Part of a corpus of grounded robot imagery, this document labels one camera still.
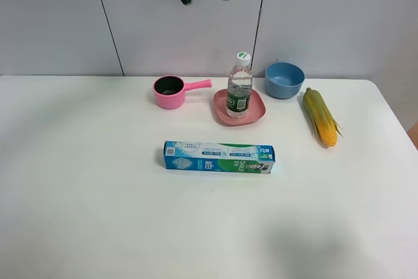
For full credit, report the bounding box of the blue green toothpaste box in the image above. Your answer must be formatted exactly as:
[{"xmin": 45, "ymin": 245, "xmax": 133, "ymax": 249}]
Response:
[{"xmin": 163, "ymin": 141, "xmax": 276, "ymax": 174}]

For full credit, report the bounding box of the pink saucepan with handle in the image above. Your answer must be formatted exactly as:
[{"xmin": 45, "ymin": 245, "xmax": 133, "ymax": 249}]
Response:
[{"xmin": 153, "ymin": 75, "xmax": 212, "ymax": 110}]

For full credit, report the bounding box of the clear water bottle green label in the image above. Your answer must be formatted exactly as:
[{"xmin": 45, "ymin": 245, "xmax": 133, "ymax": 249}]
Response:
[{"xmin": 226, "ymin": 52, "xmax": 253, "ymax": 118}]

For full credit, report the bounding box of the pink square plate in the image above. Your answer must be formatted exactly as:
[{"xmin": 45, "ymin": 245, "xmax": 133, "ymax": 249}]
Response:
[{"xmin": 212, "ymin": 89, "xmax": 266, "ymax": 127}]

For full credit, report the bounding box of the toy corn cob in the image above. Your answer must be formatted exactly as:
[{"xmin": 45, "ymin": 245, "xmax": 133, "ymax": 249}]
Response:
[{"xmin": 302, "ymin": 88, "xmax": 341, "ymax": 148}]

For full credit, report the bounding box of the blue bowl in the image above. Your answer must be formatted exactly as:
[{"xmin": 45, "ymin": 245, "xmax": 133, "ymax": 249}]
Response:
[{"xmin": 265, "ymin": 62, "xmax": 305, "ymax": 99}]

